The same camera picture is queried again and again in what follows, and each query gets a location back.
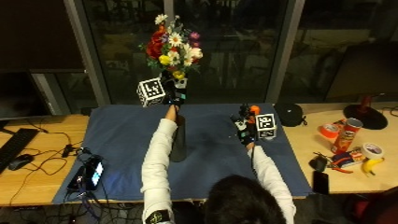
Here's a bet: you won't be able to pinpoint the red blue snack packet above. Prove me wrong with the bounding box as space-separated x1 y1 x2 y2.
331 148 368 169

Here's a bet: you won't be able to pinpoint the dark computer monitor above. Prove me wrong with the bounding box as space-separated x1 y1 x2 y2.
0 69 52 121

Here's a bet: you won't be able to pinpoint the small black key pouch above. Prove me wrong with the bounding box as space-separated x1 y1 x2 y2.
309 154 330 173

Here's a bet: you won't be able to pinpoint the black keyboard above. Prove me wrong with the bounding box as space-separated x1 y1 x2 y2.
0 127 41 174

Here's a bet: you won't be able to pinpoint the person's left hand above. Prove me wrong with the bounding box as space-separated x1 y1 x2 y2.
161 71 190 108

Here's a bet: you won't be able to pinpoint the black desk cable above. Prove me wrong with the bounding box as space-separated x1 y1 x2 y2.
9 118 85 206

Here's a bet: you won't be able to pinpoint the black round pouch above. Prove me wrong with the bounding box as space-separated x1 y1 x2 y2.
274 103 309 128

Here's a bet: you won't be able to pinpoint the grey window frame post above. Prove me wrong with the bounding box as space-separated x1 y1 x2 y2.
265 0 307 105
62 0 111 106

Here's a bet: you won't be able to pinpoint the black computer mouse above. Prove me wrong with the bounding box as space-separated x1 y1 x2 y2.
8 153 34 172

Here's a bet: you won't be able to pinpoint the white tape roll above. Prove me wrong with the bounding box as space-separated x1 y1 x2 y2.
359 142 386 161

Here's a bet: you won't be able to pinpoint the white marker cube right glove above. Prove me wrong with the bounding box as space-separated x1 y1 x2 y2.
255 113 277 140

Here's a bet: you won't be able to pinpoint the black armband with yellow mark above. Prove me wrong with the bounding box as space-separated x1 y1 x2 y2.
142 209 173 224

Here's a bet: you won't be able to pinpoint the red chip can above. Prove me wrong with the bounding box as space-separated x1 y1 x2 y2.
330 117 364 155

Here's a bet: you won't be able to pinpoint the black glove cable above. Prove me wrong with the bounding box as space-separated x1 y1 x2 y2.
249 145 258 180

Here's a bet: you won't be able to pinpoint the bundle of cables under table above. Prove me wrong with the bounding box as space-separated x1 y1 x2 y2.
8 199 143 224

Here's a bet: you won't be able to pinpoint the tall black vase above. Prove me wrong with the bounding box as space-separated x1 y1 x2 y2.
169 113 189 163

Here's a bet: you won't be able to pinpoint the orange artificial flower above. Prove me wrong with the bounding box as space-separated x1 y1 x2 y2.
247 105 261 124

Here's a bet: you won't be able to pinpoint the small black adapter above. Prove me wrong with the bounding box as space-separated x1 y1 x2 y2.
61 144 74 159

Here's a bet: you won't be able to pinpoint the black device with lit screen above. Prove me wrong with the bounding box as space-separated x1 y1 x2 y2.
66 154 105 192

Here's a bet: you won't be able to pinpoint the person's right hand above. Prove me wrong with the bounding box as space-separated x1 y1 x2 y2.
229 104 262 147

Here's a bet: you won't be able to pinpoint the orange tape roll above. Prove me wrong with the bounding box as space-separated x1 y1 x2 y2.
318 123 342 140

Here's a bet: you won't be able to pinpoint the white marker cube glove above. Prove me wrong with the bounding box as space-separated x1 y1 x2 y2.
135 77 166 108
255 113 277 140

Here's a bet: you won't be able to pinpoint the white marker cube left glove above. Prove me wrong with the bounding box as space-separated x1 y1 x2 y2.
135 77 166 108

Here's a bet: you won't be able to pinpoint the orange handled pliers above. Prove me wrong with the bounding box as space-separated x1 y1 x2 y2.
327 165 354 175

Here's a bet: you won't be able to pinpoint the black smartphone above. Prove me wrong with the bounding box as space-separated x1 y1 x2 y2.
312 170 331 196

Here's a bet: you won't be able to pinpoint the red black chair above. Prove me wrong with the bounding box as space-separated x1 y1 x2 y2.
343 186 398 224

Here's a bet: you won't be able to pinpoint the blue table cloth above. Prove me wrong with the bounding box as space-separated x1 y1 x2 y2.
50 103 312 205

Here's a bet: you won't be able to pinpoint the yellow banana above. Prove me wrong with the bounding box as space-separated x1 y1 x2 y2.
360 157 386 176

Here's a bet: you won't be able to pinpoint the monitor with red black stand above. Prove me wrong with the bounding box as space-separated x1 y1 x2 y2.
324 41 398 131

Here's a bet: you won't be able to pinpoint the colourful artificial flower bouquet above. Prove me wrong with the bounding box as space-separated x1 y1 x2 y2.
138 13 205 82

